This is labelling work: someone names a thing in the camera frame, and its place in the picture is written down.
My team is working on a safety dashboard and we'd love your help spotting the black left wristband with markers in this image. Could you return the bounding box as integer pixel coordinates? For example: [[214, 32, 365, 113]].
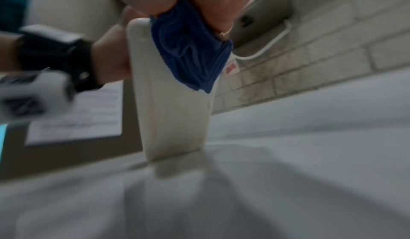
[[15, 24, 105, 93]]

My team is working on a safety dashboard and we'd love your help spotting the blue cleaning cloth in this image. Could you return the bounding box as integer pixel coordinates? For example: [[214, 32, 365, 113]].
[[149, 0, 234, 94]]

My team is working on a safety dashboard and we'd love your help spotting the white marker cube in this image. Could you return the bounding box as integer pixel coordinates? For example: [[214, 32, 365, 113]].
[[0, 69, 76, 121]]

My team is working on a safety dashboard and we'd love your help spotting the white paper notice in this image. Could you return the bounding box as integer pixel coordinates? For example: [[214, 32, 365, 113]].
[[25, 82, 124, 146]]

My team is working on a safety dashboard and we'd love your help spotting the thin finger ring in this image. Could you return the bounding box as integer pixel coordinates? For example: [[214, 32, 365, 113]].
[[217, 24, 234, 38]]

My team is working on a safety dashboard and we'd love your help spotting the white tissue box wooden lid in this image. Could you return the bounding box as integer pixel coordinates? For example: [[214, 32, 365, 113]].
[[125, 17, 240, 162]]

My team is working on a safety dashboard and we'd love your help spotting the brown cabinet panel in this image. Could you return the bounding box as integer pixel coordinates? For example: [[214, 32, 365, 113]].
[[0, 80, 145, 180]]

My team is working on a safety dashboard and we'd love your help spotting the person's left hand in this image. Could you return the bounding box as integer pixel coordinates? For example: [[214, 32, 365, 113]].
[[93, 6, 151, 85]]

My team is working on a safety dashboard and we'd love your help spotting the white wall cable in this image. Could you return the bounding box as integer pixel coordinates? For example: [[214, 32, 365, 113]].
[[232, 20, 293, 61]]

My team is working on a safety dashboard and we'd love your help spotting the grey wall dispenser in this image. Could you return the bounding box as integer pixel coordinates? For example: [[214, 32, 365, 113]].
[[228, 0, 294, 48]]

